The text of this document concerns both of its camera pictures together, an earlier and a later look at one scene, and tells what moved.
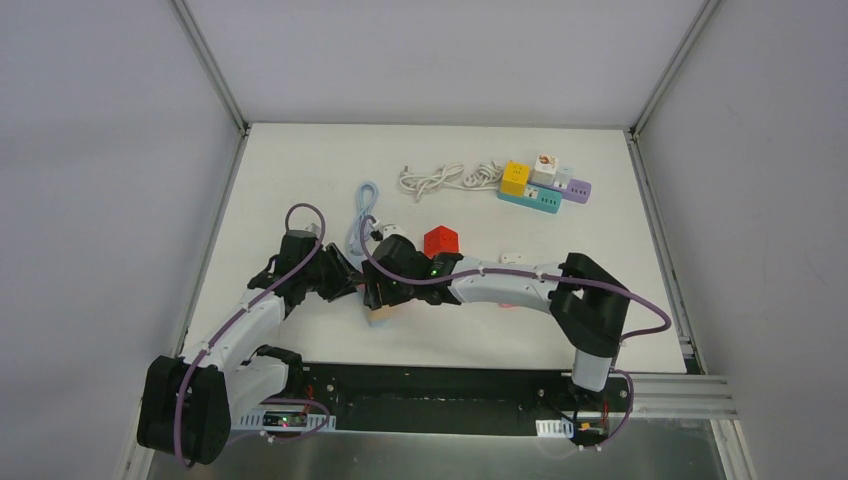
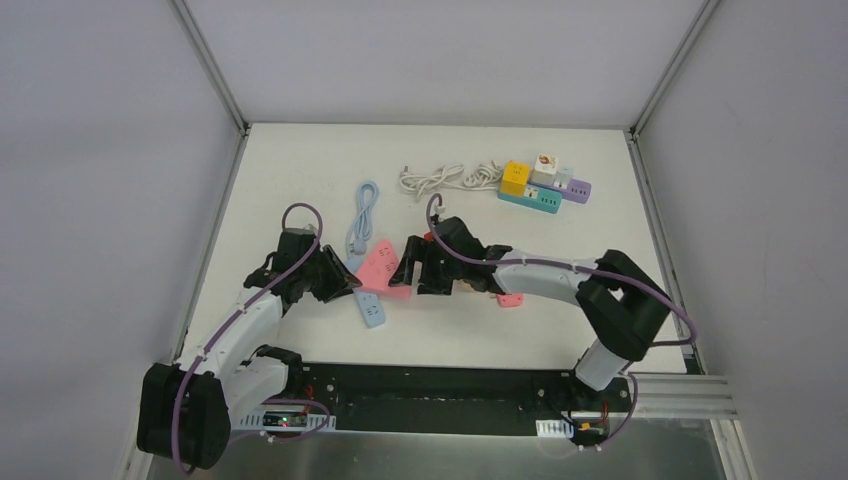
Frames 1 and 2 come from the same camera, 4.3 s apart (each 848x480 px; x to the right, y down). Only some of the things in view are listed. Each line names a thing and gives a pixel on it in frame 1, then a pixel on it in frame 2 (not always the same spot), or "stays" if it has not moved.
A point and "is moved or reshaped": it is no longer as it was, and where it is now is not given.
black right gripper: x=379 y=295 -> x=431 y=266
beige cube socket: x=381 y=317 is moved or reshaped
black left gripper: x=337 y=273 stays
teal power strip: x=539 y=197 stays
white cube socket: x=545 y=170 stays
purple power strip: x=577 y=190 stays
